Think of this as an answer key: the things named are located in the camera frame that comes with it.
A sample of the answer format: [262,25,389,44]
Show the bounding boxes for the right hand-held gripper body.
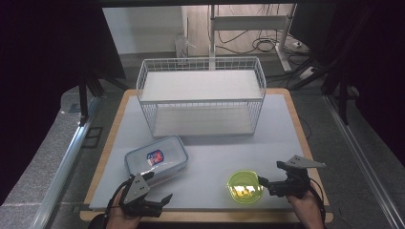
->
[268,155,327,198]

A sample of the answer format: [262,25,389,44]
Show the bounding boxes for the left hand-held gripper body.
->
[118,173,163,219]

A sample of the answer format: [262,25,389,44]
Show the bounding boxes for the clear plastic food container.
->
[123,135,189,187]

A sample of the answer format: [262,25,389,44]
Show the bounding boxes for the green plastic container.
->
[225,169,265,205]

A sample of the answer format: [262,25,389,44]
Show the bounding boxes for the white wire rack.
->
[136,56,267,138]

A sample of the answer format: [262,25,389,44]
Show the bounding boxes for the person's right hand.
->
[286,190,325,229]

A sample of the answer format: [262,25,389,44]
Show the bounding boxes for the person's left hand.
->
[106,190,143,229]

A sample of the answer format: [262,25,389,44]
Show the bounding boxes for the grey table mat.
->
[89,94,308,212]

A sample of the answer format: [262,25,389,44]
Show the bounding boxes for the black metal stand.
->
[76,65,128,126]
[288,56,352,126]

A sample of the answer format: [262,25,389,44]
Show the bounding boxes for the clear plastic bottle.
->
[174,31,194,59]

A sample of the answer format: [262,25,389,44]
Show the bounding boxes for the dark curtain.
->
[294,0,405,160]
[0,0,127,206]

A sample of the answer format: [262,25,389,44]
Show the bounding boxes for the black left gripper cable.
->
[104,176,133,225]

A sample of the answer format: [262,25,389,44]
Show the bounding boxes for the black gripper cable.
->
[307,177,327,225]
[104,176,133,225]

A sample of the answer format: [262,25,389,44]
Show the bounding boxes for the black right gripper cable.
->
[307,177,327,225]

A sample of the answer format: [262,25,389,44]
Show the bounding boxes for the aluminium rail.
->
[30,95,101,229]
[322,94,405,229]

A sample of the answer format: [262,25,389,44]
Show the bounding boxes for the black floor cables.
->
[215,29,289,55]

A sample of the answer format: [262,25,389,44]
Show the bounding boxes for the white metal desk frame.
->
[208,3,298,73]

